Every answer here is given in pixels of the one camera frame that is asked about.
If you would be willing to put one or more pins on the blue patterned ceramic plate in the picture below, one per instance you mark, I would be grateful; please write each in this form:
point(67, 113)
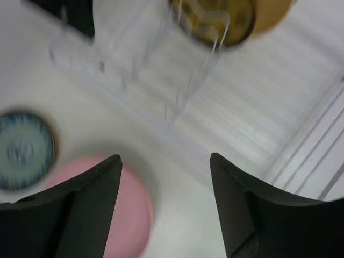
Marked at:
point(28, 149)

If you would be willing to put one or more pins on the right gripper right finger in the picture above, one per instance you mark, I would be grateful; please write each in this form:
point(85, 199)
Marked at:
point(260, 220)

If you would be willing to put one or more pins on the pink plastic plate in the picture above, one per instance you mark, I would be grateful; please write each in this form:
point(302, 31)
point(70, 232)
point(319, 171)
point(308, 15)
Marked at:
point(133, 219)

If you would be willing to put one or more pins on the white wire dish rack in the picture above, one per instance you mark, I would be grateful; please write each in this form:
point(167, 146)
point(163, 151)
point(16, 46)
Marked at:
point(272, 105)

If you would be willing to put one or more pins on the yellow plastic plate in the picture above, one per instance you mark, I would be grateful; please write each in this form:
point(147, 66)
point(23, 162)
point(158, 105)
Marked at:
point(269, 13)

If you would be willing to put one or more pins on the brown yellow patterned plate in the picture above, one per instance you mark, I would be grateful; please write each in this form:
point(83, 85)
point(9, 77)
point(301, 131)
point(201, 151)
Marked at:
point(221, 23)

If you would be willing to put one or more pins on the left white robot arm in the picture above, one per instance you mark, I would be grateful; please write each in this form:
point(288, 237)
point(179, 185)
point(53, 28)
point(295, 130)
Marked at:
point(77, 14)

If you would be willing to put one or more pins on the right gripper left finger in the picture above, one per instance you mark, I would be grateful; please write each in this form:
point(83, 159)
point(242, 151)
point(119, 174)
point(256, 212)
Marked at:
point(71, 219)

